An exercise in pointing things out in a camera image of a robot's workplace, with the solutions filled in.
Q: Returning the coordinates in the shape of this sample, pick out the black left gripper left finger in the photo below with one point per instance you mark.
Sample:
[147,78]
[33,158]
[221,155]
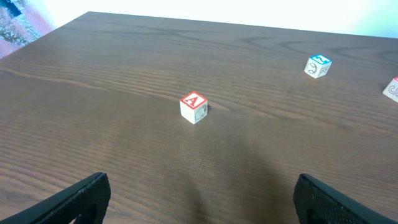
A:
[83,202]

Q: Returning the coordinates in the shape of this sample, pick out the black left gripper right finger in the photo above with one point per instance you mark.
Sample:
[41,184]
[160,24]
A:
[318,203]

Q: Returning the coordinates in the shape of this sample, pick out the red letter A block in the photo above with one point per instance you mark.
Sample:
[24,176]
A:
[194,107]

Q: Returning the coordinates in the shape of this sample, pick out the blue number 2 block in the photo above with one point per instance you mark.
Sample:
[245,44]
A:
[317,65]

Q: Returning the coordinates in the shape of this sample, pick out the red number 3 block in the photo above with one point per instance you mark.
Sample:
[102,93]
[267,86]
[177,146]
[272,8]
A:
[391,90]

